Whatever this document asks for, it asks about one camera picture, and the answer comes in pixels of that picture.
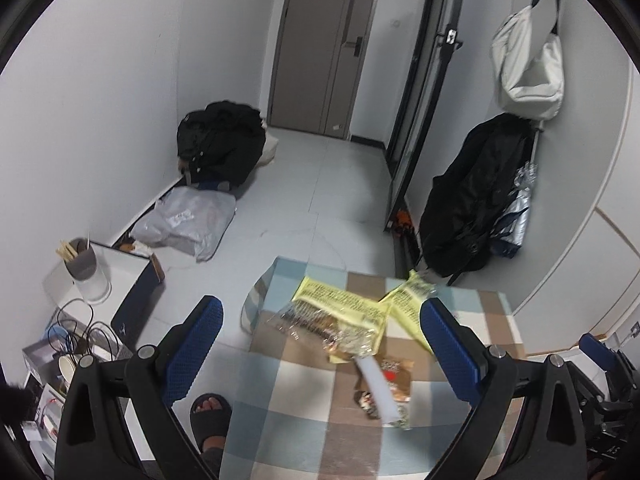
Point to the black hanging jacket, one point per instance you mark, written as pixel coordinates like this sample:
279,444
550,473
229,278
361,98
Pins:
470,195

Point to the blue cloth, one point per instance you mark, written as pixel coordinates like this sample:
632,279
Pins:
215,186

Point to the silver folding umbrella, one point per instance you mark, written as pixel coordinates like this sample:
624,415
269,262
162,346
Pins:
517,215

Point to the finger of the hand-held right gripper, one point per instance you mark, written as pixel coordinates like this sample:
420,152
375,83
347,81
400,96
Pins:
597,352
592,390

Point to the black framed glass door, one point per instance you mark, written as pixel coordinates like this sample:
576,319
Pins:
425,85

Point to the black slipper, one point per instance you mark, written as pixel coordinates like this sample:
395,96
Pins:
212,425

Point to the small greenish candy wrapper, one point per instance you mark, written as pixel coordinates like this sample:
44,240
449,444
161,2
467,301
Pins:
404,417

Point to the beige bag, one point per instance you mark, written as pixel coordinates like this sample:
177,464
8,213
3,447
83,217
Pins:
270,147

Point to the paper cup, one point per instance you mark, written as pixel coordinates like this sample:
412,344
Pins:
67,370

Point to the grey cup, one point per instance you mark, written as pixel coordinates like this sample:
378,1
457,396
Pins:
82,262

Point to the black clothes pile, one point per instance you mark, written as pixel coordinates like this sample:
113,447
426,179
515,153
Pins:
220,140

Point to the red checked candy wrapper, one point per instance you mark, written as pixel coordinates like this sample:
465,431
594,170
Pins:
365,402

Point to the white shoulder bag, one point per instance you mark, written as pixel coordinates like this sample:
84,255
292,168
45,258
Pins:
530,75

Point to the navy blue box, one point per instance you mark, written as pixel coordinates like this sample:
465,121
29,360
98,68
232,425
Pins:
137,310

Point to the brown red paper packet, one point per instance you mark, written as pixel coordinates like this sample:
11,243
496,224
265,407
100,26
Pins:
401,380

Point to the wooden chopsticks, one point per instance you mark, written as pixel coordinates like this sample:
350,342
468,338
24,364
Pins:
67,249

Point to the grey plastic parcel bag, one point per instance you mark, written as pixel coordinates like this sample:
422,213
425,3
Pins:
185,220

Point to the checked blanket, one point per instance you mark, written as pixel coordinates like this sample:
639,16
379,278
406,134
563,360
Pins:
300,410

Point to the yellow label snack packet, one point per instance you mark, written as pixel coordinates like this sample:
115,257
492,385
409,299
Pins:
340,305
405,305

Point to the orange black tool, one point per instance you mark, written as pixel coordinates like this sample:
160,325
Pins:
401,221

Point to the grey door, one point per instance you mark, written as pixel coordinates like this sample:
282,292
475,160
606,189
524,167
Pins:
310,60

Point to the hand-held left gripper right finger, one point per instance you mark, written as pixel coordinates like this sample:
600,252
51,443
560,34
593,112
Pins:
450,355

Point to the small white table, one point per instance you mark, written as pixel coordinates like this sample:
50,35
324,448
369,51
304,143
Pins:
125,275

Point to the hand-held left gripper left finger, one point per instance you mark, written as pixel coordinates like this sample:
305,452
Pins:
192,350

